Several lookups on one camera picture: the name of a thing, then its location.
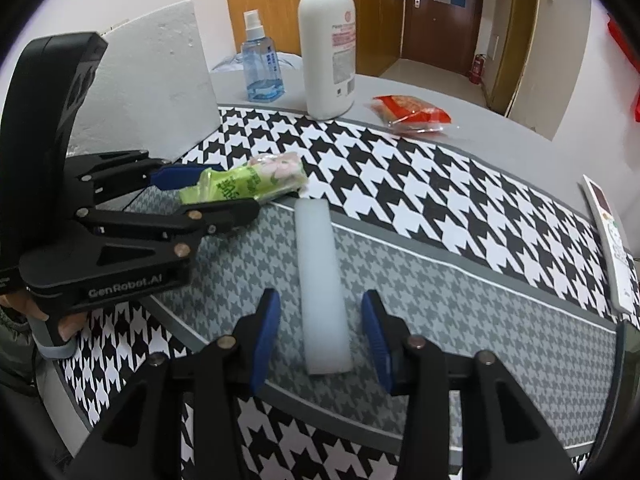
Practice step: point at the white lotion bottle red pump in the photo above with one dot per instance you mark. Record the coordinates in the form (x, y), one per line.
(325, 60)

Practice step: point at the white remote control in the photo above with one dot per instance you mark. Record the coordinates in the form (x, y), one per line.
(612, 240)

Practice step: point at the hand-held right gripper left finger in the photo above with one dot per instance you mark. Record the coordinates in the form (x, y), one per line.
(265, 345)

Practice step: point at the white foam box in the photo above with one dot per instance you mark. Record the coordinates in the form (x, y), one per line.
(150, 85)

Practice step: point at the white foam strip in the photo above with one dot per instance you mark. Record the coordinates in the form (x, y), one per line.
(322, 285)

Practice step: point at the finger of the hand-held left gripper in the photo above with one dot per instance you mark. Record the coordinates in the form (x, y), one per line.
(175, 176)
(215, 212)

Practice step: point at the person's left hand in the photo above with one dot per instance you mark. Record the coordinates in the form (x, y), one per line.
(67, 327)

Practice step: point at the dark brown entry door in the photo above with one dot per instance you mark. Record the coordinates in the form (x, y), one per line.
(425, 35)

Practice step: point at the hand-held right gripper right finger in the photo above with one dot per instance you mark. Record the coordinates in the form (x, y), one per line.
(380, 345)

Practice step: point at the red fire extinguisher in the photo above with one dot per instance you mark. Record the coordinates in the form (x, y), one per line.
(476, 70)

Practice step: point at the person's left forearm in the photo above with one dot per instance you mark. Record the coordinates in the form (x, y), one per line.
(12, 342)

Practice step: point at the green tissue packet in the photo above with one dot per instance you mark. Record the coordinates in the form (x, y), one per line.
(250, 180)

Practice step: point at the red plastic bag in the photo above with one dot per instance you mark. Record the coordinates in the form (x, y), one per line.
(625, 42)

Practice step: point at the red snack packet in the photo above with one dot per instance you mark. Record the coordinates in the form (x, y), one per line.
(412, 110)

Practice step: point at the black white houndstooth table mat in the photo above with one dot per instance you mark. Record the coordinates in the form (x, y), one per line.
(450, 270)

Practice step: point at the clear blue spray bottle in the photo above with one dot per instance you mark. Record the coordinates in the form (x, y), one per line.
(262, 70)

